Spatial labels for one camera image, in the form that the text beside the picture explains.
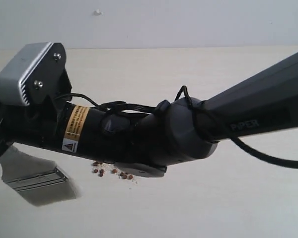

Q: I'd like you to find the pile of rice and pellets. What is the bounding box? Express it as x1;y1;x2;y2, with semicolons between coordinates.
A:
90;160;139;184

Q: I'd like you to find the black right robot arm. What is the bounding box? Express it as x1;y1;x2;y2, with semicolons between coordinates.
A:
0;42;298;178

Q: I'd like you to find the white paint brush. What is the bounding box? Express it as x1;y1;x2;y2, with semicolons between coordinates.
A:
0;146;81;207

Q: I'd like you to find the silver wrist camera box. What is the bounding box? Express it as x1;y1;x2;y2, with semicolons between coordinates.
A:
0;42;71;107

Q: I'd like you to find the black cable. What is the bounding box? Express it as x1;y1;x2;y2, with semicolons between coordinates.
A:
54;85;298;171

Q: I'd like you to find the small white wall hook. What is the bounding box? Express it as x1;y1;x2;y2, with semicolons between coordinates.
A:
93;9;102;16

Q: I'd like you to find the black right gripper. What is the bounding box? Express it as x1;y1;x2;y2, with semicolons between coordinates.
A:
3;71;167;178

